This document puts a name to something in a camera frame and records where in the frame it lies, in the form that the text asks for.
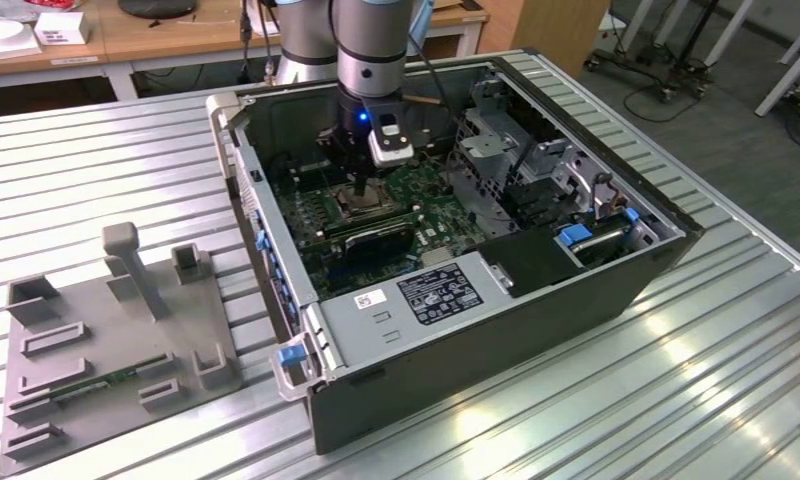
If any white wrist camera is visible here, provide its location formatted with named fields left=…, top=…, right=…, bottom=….
left=362, top=97, right=418, bottom=169

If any green motherboard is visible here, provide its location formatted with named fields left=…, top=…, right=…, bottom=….
left=269, top=149, right=508, bottom=296

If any green RAM stick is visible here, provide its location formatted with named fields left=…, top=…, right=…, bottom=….
left=43, top=365, right=142, bottom=405

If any blue drive handle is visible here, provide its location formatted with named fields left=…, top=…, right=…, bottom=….
left=550, top=223, right=593, bottom=254

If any wooden desk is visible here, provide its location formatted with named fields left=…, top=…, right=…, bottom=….
left=0, top=0, right=492, bottom=104

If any white cardboard box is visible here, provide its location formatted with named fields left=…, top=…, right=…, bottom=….
left=31, top=11, right=94, bottom=47

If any black graphics card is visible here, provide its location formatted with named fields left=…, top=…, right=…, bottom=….
left=341, top=221, right=420, bottom=265

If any grey parts rack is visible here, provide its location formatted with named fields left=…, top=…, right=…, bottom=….
left=0, top=221, right=246, bottom=476

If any black round monitor base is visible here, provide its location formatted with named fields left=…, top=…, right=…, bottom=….
left=117, top=0, right=200, bottom=19

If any silver power supply unit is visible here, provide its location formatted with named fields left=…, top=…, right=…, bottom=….
left=302, top=249, right=516, bottom=374

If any black wheeled stand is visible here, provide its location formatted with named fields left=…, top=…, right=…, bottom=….
left=584, top=0, right=719, bottom=104

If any blue case latch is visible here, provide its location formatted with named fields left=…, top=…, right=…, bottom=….
left=273, top=343, right=306, bottom=369

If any metal drive cage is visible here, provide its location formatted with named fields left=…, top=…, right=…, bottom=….
left=452, top=74, right=641, bottom=236

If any dark grey PC case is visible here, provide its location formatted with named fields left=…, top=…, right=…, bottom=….
left=204, top=53, right=707, bottom=456

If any wooden cabinet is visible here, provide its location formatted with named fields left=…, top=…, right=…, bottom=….
left=510, top=0, right=609, bottom=77

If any CPU socket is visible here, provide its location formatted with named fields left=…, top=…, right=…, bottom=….
left=324, top=174, right=406, bottom=222

